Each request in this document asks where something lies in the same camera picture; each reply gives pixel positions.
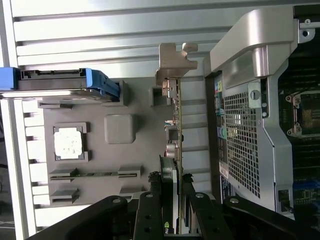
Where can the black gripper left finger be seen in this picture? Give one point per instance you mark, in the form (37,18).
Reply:
(147,215)

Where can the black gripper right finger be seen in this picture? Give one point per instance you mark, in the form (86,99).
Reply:
(205,217)

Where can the gray parts rack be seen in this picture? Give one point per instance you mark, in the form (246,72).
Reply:
(100,155)

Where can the blue expansion slot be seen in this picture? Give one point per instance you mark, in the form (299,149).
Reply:
(307,190)

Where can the silver CPU chip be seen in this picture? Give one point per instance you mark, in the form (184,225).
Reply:
(67,142)

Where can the green motherboard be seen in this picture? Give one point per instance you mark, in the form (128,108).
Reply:
(307,160)

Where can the hard disk with blue carrier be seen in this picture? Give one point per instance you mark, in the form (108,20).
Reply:
(100,82)

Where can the CPU socket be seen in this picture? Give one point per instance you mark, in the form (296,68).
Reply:
(307,112)

